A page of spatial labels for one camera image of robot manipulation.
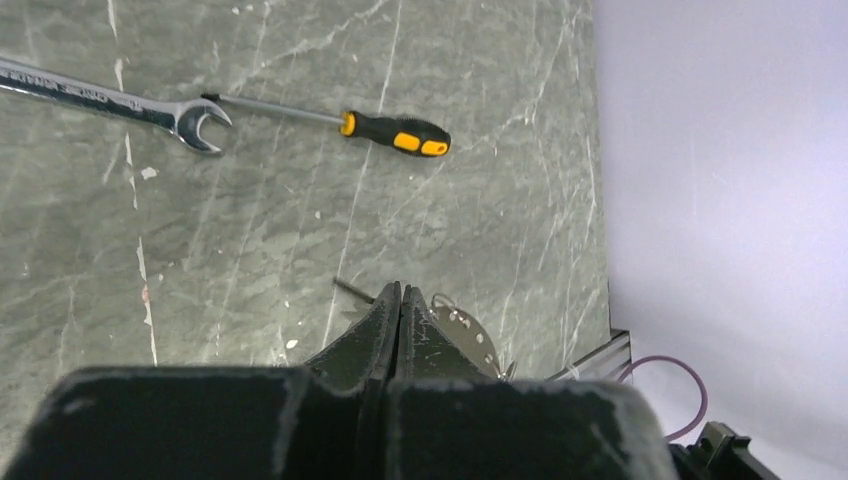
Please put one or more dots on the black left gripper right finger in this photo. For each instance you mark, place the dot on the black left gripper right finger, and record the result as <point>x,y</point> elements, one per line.
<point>455,428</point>

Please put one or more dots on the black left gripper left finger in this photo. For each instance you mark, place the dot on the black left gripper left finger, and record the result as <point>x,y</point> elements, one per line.
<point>318,420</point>

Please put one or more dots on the metal keyring plate with rings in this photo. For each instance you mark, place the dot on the metal keyring plate with rings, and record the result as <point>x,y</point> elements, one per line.
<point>401,335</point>

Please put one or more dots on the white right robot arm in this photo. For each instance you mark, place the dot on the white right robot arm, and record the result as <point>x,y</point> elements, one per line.
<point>718,454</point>

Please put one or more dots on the small chrome combination wrench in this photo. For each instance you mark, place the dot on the small chrome combination wrench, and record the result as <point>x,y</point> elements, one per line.
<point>182,119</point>

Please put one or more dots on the aluminium extrusion frame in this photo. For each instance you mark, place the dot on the aluminium extrusion frame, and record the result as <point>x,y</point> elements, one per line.
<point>606,362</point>

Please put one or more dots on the black yellow handled screwdriver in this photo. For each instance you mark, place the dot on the black yellow handled screwdriver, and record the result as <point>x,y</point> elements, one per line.
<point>411,136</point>

